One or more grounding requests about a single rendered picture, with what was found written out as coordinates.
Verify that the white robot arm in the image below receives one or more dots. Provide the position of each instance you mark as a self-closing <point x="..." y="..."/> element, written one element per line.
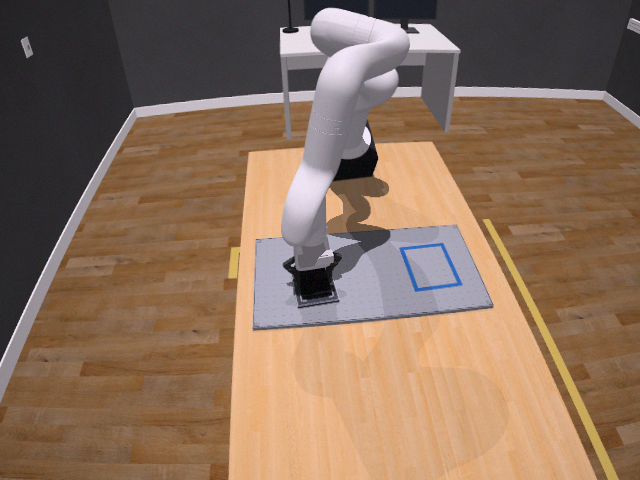
<point x="333" y="119"/>

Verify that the blue tape outline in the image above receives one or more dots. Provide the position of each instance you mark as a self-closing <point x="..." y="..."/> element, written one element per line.
<point x="459" y="283"/>

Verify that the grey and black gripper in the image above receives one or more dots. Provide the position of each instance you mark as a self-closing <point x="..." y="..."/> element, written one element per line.
<point x="296" y="269"/>

